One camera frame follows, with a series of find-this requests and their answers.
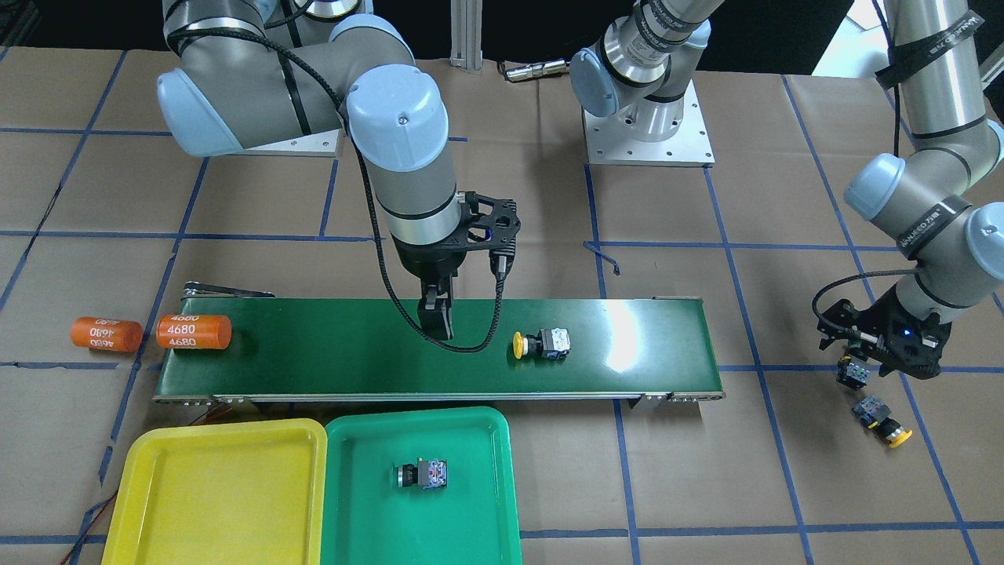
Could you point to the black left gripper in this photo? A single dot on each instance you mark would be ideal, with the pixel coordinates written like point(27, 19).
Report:
point(889, 315)

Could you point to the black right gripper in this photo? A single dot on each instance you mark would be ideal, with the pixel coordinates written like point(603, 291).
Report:
point(424, 263)

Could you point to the green push button switch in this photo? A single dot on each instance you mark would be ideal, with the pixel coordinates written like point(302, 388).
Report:
point(428, 474)

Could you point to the orange 4680 cylinder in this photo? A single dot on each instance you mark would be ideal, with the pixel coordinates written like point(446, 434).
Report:
point(115, 335)
point(209, 332)

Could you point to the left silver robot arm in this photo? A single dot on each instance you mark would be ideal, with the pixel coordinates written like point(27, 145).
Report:
point(639, 70)

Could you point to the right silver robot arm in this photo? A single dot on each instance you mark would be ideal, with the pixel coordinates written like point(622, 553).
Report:
point(390, 109)

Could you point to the green conveyor belt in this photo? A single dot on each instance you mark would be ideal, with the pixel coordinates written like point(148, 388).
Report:
point(361, 350)

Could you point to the green plastic tray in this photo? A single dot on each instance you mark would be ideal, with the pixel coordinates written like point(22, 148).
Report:
point(369, 519)

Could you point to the yellow plastic tray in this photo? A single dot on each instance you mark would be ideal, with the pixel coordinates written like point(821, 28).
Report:
point(239, 493)

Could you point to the yellow push button switch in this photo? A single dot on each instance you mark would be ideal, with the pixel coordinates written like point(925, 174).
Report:
point(875, 415)

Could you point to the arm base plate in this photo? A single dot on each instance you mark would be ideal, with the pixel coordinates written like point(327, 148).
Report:
point(651, 134)
point(306, 143)

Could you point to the aluminium frame post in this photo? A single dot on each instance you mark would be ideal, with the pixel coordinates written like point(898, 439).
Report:
point(465, 29)

